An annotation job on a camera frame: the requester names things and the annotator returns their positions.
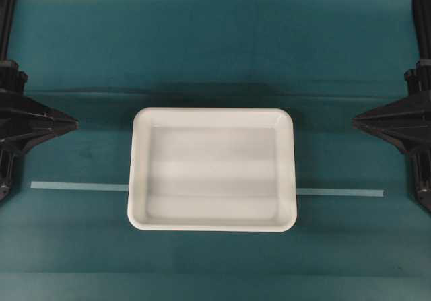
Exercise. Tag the black right frame rail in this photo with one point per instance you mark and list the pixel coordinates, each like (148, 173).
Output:
(421, 17)

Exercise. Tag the white plastic tray case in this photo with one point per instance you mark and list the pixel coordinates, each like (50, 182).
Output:
(212, 169)

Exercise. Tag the black left frame rail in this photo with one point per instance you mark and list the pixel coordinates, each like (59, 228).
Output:
(6, 19)

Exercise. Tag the black frame rail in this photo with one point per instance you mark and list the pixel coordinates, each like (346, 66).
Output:
(421, 17)
(6, 19)

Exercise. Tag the light blue tape strip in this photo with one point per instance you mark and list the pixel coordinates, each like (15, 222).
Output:
(124, 188)

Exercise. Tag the teal table cloth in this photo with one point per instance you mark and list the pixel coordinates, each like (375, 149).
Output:
(323, 61)

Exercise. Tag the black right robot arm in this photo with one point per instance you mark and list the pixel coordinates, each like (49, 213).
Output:
(418, 82)

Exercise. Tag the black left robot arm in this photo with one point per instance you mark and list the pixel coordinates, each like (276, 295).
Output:
(12, 82)

